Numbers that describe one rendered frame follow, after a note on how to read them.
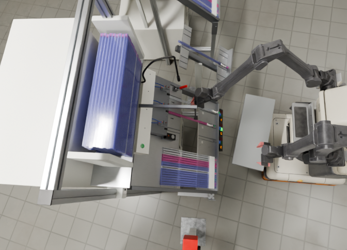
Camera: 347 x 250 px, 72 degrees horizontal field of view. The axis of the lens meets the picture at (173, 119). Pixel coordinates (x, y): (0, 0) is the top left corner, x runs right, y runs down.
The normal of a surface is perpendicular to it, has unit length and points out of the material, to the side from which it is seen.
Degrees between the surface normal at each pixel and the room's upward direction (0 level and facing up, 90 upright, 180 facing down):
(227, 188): 0
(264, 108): 0
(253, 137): 0
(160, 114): 48
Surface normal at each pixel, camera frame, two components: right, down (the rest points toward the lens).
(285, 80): -0.11, -0.27
